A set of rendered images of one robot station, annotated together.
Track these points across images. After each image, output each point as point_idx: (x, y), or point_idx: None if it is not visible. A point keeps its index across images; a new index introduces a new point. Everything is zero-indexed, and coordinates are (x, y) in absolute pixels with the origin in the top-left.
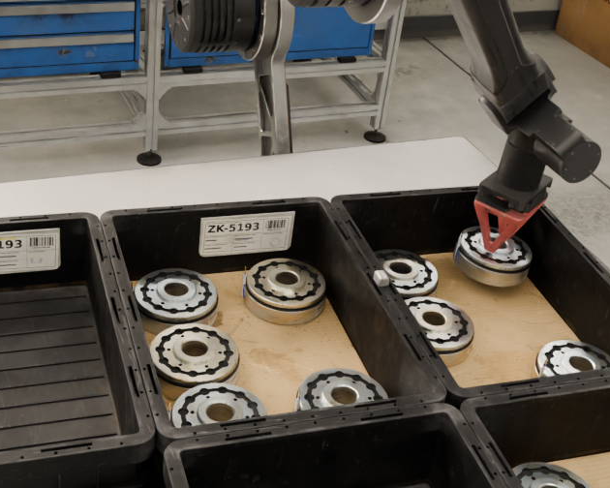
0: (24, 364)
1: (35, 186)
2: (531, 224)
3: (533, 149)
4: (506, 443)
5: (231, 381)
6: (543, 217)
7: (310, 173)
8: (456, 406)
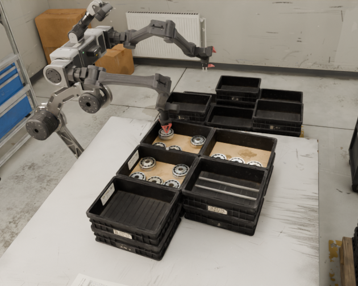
0: (132, 206)
1: (55, 190)
2: None
3: (167, 111)
4: None
5: None
6: None
7: (99, 145)
8: (199, 156)
